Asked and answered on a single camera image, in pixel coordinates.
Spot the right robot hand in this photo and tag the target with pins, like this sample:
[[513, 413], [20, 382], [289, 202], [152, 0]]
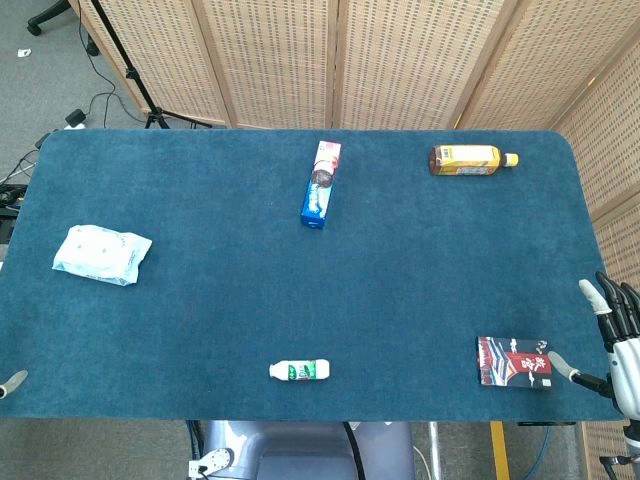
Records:
[[625, 370]]

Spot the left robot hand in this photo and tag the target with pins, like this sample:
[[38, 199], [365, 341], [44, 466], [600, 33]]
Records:
[[14, 381]]

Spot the light blue wet wipes pack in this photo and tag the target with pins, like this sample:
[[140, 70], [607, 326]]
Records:
[[100, 252]]

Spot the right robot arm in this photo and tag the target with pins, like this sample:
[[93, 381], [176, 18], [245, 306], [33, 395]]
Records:
[[634, 440]]

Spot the red black printed packet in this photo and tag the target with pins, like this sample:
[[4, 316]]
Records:
[[505, 362]]

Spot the black electronic equipment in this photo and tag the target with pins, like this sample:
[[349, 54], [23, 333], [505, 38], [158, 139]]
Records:
[[11, 210]]

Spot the silver table leg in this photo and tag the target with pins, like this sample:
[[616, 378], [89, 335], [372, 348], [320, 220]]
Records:
[[435, 450]]

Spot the white round robot flange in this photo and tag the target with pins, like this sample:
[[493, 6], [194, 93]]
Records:
[[215, 461]]

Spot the white power strip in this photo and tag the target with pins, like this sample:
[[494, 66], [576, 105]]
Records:
[[74, 126]]

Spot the amber tea bottle yellow cap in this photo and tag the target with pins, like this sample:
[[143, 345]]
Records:
[[465, 160]]

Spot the black power adapter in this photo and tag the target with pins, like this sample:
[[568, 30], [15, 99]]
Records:
[[76, 116]]

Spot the small white green milk bottle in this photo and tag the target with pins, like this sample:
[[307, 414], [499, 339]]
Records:
[[300, 370]]

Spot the grey blue robot torso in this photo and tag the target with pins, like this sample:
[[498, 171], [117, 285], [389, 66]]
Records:
[[300, 452]]

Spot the blue felt table cover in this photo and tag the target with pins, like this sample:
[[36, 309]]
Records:
[[300, 290]]

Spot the black tripod stand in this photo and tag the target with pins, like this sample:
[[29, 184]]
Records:
[[131, 74]]

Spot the blue cookie box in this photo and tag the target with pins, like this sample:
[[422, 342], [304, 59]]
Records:
[[320, 192]]

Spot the black office chair base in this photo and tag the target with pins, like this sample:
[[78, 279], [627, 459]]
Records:
[[47, 15]]

